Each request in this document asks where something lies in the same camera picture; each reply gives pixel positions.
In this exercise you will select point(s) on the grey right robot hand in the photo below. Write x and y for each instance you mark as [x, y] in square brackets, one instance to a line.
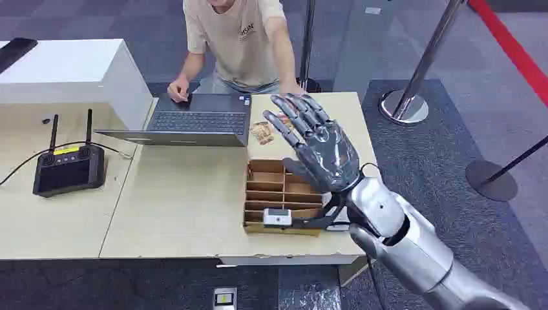
[327, 156]

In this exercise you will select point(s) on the dark stanchion post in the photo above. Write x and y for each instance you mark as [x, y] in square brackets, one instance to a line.
[307, 43]

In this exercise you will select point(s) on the brown printed card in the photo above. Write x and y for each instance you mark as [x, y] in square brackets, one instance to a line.
[262, 132]
[284, 121]

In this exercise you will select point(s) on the red barrier belt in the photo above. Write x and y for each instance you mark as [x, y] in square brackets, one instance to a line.
[509, 45]

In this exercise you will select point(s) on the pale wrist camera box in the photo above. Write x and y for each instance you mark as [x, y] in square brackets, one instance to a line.
[277, 217]

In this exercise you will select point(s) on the grey power bank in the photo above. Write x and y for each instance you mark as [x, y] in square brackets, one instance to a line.
[340, 224]

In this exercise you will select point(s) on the person's right hand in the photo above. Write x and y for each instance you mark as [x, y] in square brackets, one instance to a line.
[178, 90]

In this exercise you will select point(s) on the black phone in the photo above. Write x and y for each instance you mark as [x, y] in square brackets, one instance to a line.
[15, 49]

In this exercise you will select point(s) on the stanchion with black base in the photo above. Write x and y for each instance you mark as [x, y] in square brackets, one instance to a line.
[491, 179]

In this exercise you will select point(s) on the dark grey laptop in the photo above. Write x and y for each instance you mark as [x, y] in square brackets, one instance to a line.
[199, 122]

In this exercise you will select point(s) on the black remote controller with antennas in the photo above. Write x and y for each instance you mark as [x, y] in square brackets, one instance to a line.
[68, 171]

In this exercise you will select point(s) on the floor socket plate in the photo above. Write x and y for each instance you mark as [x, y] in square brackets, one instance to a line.
[224, 298]

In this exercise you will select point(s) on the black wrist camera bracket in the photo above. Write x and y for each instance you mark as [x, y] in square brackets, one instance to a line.
[319, 220]

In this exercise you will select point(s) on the person's left hand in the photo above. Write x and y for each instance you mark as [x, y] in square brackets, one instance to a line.
[293, 89]

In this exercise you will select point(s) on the wooden card box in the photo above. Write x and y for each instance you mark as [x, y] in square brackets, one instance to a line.
[269, 186]

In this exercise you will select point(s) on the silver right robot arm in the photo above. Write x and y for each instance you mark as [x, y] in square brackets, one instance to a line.
[406, 244]

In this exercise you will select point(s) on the white cabinet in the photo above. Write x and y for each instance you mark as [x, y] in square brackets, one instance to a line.
[64, 72]

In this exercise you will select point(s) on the person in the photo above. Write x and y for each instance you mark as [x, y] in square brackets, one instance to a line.
[239, 43]

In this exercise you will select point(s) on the chrome stanchion with chrome base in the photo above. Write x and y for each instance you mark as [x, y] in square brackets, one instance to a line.
[421, 68]

